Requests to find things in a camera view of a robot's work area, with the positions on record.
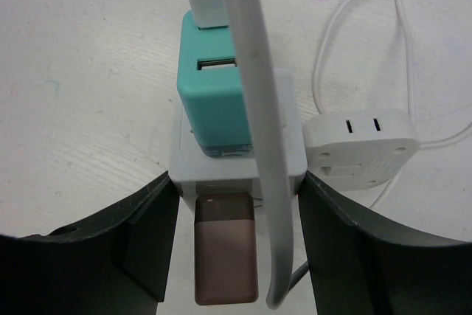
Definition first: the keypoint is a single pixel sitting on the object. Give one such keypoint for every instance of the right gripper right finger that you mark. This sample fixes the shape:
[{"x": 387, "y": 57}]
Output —
[{"x": 361, "y": 262}]

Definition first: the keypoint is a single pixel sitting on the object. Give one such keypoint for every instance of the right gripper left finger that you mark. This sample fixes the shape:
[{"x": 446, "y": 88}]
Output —
[{"x": 115, "y": 261}]

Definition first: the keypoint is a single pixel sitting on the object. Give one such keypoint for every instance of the white cube power socket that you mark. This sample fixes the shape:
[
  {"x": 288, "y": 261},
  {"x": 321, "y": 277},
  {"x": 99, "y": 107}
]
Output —
[{"x": 194, "y": 173}]

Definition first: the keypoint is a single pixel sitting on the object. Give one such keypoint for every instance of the white flat plug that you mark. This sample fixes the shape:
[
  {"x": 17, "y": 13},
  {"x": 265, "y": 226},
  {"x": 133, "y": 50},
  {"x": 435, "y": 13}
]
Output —
[{"x": 357, "y": 150}]

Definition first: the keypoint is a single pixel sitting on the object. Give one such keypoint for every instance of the brown USB charger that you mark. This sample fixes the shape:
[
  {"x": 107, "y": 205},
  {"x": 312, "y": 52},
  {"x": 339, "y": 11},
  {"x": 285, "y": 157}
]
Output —
[{"x": 225, "y": 249}]

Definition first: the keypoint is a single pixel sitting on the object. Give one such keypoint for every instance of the teal USB charger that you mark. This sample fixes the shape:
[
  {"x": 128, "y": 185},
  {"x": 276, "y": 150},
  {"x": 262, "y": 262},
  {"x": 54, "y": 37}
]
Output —
[{"x": 209, "y": 86}]

